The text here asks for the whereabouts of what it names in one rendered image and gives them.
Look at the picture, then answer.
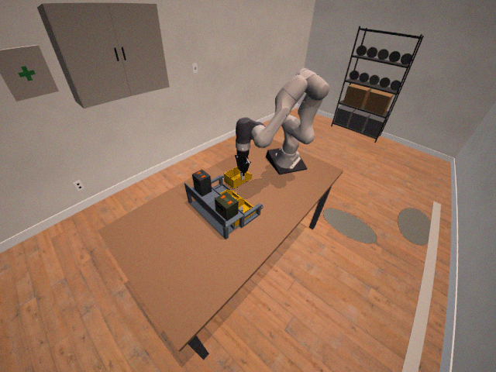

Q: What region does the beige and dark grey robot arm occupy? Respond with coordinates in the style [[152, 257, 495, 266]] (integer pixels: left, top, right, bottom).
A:
[[236, 68, 329, 169]]

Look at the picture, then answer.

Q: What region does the dark grey metal shelf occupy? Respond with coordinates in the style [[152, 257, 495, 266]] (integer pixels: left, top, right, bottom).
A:
[[184, 175, 264, 239]]

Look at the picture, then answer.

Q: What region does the yellow bin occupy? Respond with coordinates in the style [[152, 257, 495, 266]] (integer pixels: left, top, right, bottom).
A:
[[220, 190, 242, 200], [233, 198, 256, 226], [224, 167, 252, 189]]

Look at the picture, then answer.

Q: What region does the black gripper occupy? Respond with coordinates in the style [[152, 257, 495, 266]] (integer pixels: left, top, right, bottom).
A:
[[235, 149, 251, 181]]

